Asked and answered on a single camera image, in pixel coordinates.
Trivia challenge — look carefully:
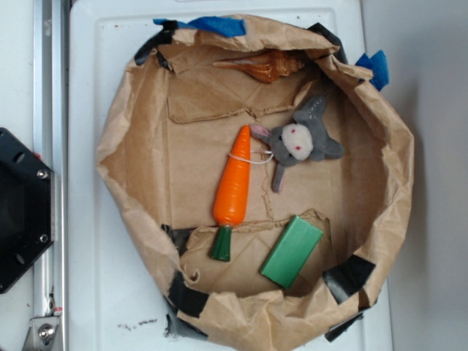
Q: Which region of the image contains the grey plush bunny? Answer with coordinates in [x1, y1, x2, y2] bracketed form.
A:
[249, 94, 345, 193]

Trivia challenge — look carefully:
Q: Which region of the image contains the blue tape piece right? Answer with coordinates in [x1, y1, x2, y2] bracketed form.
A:
[355, 50, 390, 91]

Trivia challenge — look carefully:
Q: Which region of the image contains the green rectangular block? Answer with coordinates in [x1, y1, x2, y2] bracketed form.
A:
[260, 216, 323, 289]

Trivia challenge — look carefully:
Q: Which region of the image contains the white plastic tray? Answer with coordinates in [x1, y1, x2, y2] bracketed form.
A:
[67, 0, 394, 351]

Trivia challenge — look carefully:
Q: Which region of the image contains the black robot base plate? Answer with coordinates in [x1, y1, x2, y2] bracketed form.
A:
[1, 128, 53, 294]

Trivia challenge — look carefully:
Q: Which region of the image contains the aluminium extrusion rail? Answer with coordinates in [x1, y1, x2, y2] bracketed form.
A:
[33, 1, 72, 350]

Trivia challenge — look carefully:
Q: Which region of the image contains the metal corner bracket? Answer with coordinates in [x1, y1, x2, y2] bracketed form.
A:
[22, 316, 60, 351]

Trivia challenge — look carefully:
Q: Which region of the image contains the blue tape piece top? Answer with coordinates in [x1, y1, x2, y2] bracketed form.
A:
[153, 16, 246, 38]

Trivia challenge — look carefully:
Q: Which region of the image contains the brown paper bag bin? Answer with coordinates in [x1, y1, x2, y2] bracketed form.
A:
[97, 15, 414, 350]

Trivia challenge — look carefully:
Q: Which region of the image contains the blue tape piece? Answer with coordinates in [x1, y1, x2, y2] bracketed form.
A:
[153, 16, 246, 38]
[355, 50, 390, 91]

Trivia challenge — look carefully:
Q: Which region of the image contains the brown conch seashell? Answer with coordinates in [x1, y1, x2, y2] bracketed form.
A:
[212, 50, 306, 83]

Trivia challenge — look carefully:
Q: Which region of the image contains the orange toy carrot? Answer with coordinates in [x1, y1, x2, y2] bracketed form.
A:
[211, 126, 250, 262]

